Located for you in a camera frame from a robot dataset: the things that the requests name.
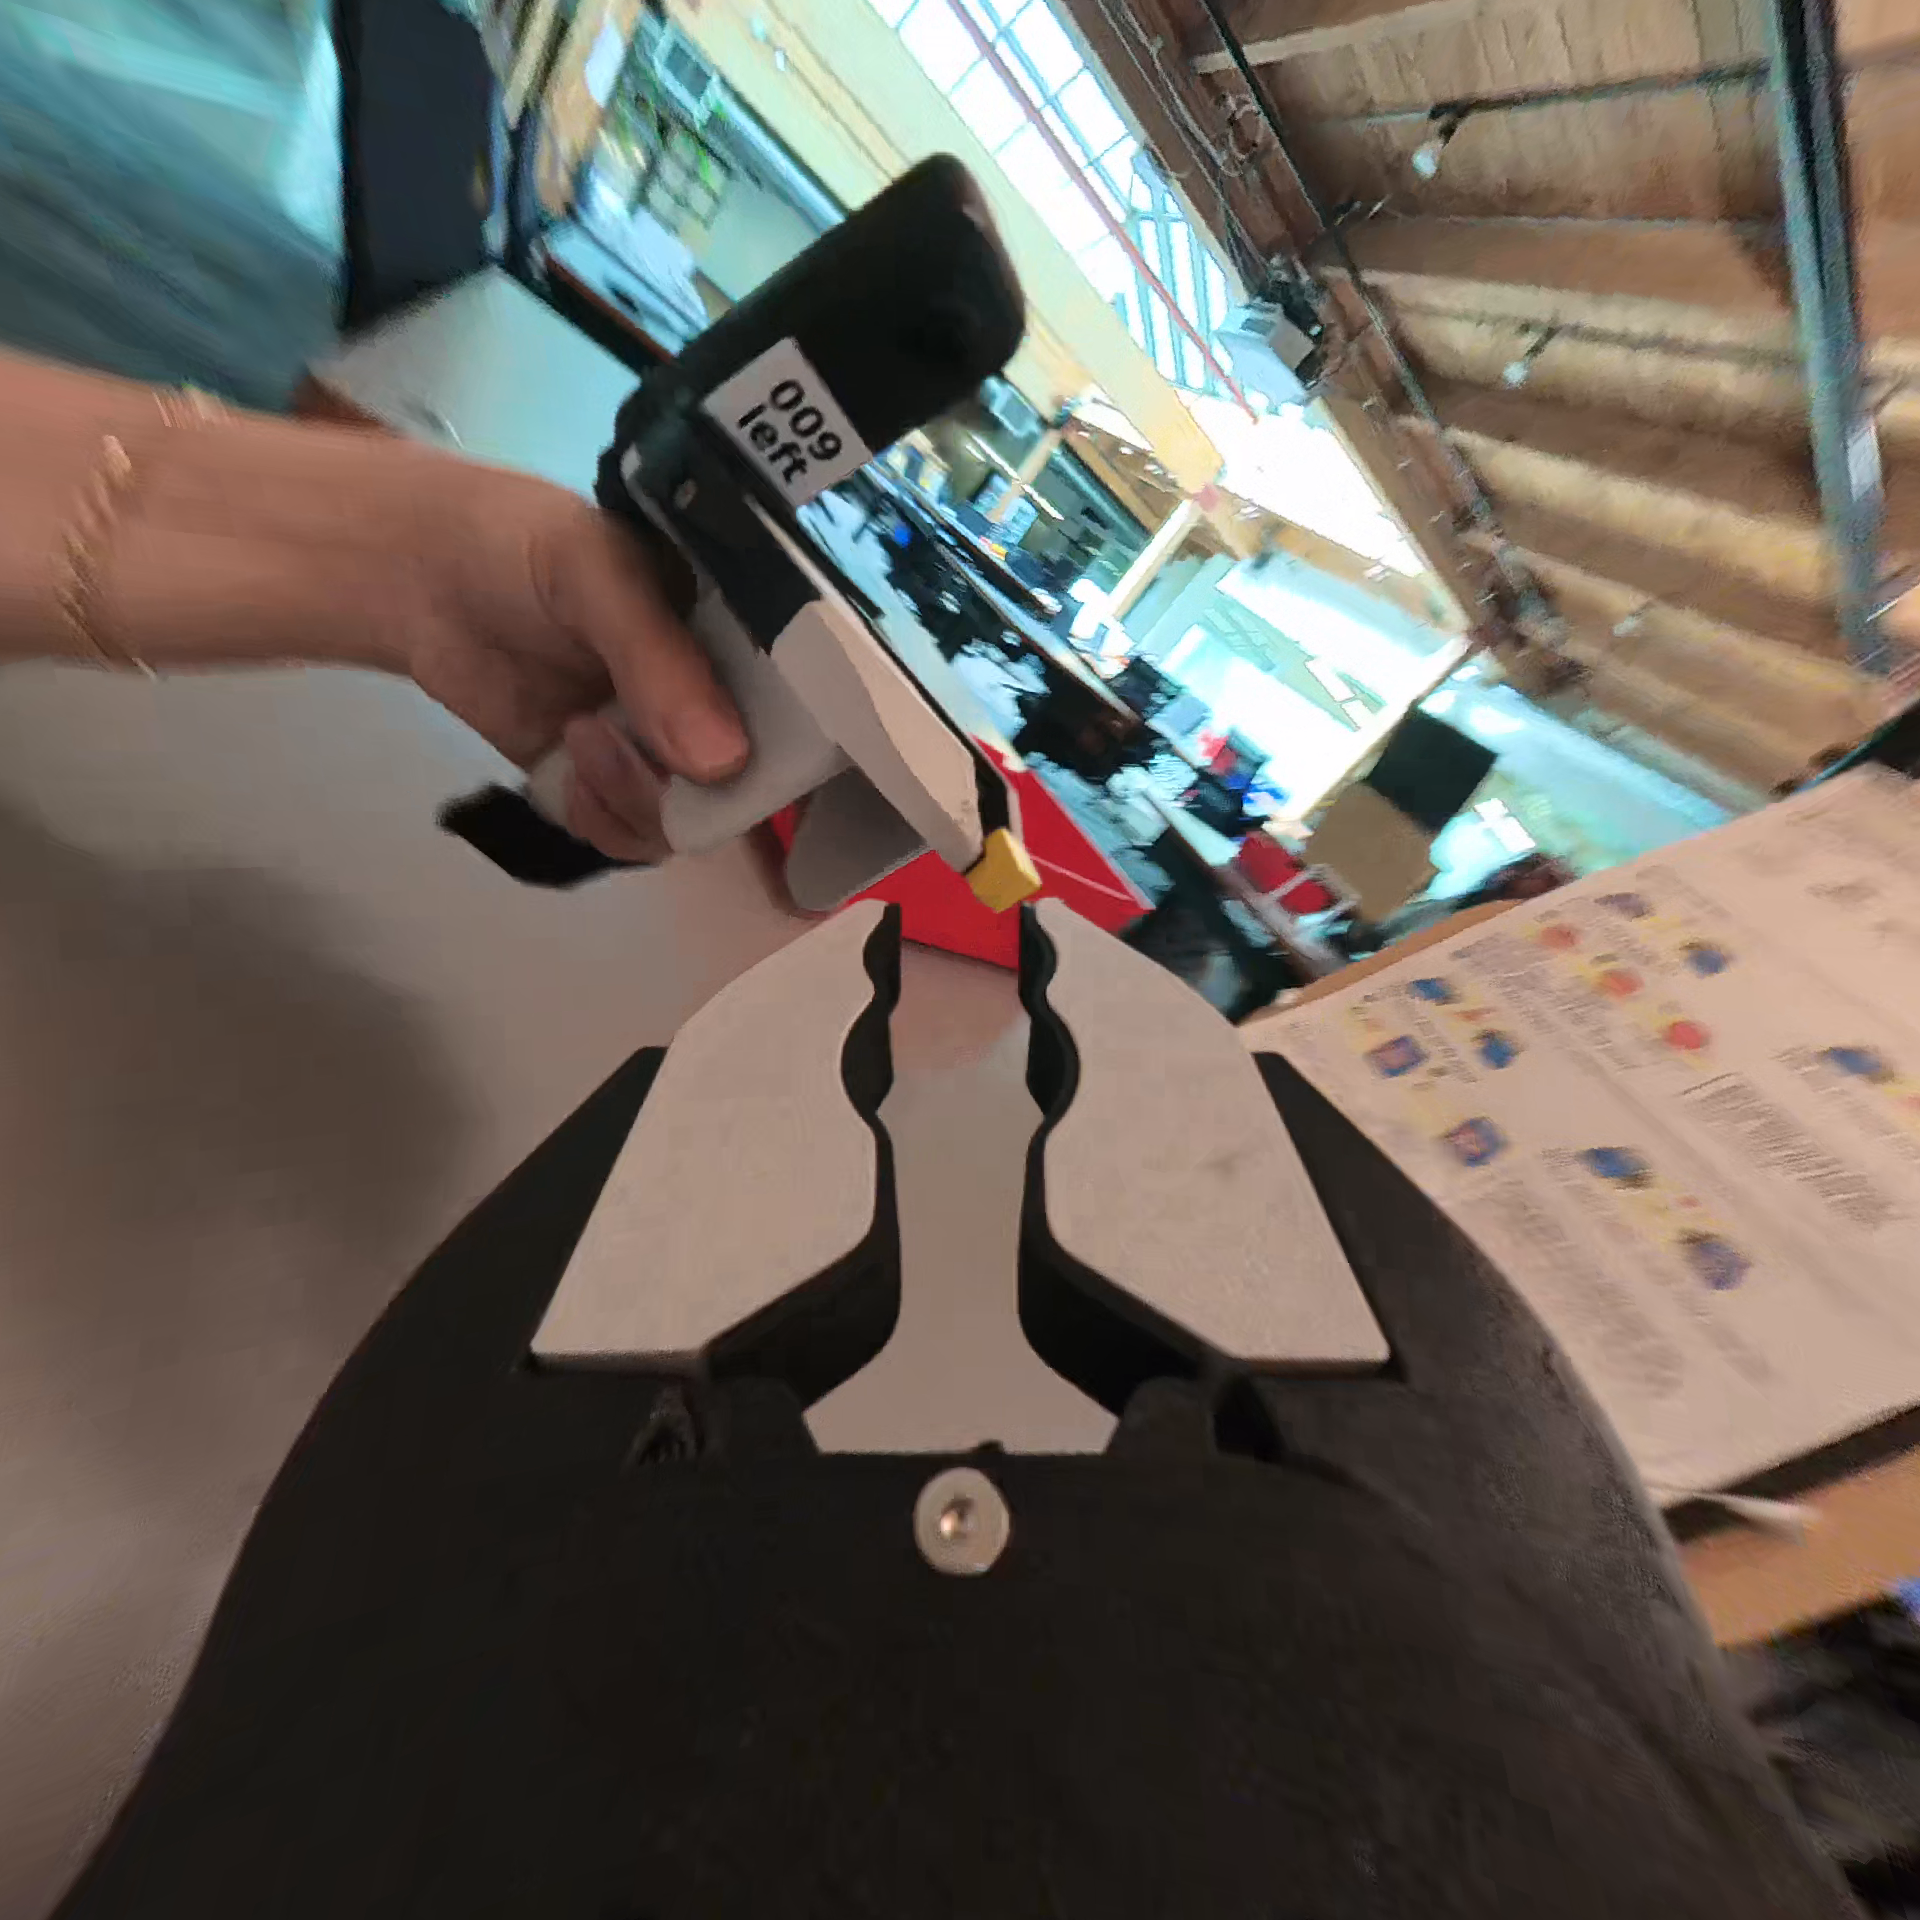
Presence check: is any instruction sheet on board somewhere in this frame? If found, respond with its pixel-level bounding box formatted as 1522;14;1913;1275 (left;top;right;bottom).
1237;892;1920;1653

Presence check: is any red plastic bin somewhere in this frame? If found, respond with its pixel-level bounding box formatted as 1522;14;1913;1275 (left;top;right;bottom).
771;735;1157;969

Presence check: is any long office desk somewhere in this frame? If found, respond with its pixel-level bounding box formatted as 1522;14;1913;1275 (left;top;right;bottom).
870;451;1353;975

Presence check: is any gold chain bracelet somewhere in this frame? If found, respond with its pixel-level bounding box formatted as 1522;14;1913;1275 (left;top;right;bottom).
53;385;226;680

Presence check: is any black office chair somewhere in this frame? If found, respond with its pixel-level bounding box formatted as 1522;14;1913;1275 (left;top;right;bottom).
328;0;519;331

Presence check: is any printed instruction sheet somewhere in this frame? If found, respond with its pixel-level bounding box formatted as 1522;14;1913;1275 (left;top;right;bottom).
1237;766;1920;1501

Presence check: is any person's left hand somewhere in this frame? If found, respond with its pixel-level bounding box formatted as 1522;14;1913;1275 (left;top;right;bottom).
401;461;752;864

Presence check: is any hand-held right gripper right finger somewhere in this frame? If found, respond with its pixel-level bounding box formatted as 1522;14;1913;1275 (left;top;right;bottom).
1016;900;1392;1412

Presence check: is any grey ceiling heater unit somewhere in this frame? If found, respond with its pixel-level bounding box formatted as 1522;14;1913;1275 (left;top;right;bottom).
1223;292;1327;393

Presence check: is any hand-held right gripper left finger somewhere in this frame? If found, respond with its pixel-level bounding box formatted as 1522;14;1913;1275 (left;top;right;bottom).
531;900;904;1408

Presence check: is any white wood-edged table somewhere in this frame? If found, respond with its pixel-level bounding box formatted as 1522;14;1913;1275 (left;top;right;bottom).
306;270;705;495

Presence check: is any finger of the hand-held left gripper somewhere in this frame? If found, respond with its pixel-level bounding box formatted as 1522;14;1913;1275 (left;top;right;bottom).
768;597;992;876
783;766;975;917

